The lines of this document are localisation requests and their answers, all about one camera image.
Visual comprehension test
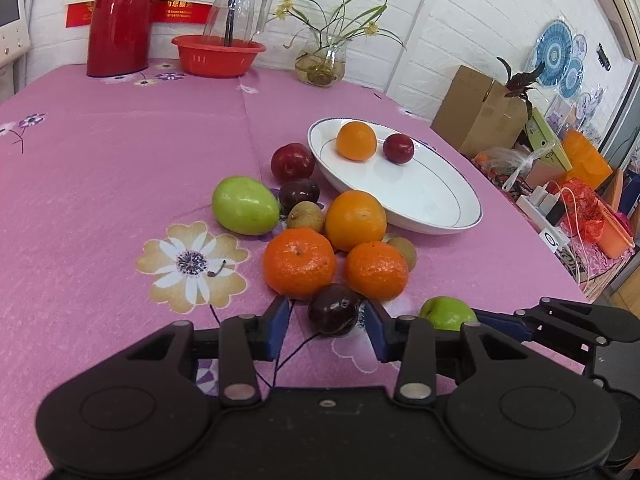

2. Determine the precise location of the red plum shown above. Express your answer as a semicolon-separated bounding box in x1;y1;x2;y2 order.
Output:
270;143;316;183
383;133;416;165

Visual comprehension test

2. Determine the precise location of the brown kiwi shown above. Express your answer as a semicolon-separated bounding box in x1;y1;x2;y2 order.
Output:
386;236;418;272
286;201;326;235

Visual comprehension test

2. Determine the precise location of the white air conditioner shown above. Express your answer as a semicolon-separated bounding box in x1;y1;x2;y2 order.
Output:
600;0;640;61

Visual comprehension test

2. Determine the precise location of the red plastic bag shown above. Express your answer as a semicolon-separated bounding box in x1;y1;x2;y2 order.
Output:
562;180;606;243

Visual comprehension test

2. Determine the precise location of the pink floral tablecloth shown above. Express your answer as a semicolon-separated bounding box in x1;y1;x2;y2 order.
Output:
0;62;601;411

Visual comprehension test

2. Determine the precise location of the black stirring stick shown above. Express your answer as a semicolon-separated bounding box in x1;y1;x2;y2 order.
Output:
223;0;240;47

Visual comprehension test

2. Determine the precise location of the white screen device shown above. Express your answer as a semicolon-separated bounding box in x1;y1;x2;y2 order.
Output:
0;0;38;96

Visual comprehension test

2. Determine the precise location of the white box with black ring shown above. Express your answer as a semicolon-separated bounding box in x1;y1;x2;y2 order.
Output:
540;227;571;251

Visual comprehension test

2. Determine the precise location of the medium blue patterned plate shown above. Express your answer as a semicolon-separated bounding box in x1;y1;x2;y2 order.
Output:
557;57;585;100

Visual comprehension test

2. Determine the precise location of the purple leaf plant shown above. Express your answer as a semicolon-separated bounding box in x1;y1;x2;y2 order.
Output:
496;56;546;121

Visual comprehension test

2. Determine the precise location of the glass pitcher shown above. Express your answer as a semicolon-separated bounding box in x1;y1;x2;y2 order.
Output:
202;0;274;46

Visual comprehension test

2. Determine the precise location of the green box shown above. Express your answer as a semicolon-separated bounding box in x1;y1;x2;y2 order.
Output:
527;107;573;171

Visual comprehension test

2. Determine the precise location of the red plastic basin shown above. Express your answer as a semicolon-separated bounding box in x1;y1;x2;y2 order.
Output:
171;35;267;79

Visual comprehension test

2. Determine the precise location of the tangerine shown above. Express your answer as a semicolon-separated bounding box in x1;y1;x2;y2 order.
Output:
345;241;410;303
263;227;337;301

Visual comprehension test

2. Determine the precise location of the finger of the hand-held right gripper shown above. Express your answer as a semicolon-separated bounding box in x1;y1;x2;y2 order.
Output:
472;297;640;348

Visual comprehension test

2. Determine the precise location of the white power strip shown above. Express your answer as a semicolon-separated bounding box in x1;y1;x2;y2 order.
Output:
515;185;568;226

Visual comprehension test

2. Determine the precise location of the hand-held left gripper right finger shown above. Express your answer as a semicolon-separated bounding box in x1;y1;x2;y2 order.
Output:
364;300;521;406

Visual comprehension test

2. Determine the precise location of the pink box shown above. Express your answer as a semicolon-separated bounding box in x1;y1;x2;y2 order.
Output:
525;157;568;188

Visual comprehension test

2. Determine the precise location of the yellow flowering plant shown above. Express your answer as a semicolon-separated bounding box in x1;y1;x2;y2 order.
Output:
265;0;407;61

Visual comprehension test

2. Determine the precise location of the orange bag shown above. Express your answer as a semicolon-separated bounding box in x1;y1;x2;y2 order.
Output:
562;130;613;191

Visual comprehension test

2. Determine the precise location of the small green apple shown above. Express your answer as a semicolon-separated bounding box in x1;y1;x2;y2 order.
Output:
419;296;478;332

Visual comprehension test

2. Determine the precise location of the white oval plate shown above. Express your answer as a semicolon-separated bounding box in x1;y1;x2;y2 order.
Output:
307;117;483;235

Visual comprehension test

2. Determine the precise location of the large blue patterned plate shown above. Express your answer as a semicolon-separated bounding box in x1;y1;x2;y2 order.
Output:
532;19;574;86

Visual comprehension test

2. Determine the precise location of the clear plastic bag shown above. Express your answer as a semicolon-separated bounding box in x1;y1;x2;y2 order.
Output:
475;142;556;191

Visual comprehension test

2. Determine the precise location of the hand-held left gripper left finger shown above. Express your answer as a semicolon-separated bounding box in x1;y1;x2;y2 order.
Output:
125;296;293;408

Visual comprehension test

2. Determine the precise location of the dark purple plum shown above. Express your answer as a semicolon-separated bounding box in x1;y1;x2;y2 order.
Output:
278;178;321;213
307;283;362;337

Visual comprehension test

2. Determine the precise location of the orange plastic basket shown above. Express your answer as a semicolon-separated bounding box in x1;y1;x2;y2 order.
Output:
595;205;636;258

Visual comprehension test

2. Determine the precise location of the glass vase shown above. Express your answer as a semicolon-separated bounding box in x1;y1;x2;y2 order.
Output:
294;30;348;88

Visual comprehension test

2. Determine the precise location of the red thermos jug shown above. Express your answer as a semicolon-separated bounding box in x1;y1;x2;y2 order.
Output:
86;0;180;79

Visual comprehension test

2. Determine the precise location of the cardboard box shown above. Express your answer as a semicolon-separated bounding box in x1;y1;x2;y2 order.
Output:
431;65;531;158

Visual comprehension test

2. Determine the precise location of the large green apple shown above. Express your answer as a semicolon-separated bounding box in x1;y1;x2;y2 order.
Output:
211;176;281;236

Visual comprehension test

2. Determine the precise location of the orange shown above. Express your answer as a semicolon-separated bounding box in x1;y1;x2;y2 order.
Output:
336;121;378;162
325;190;388;253

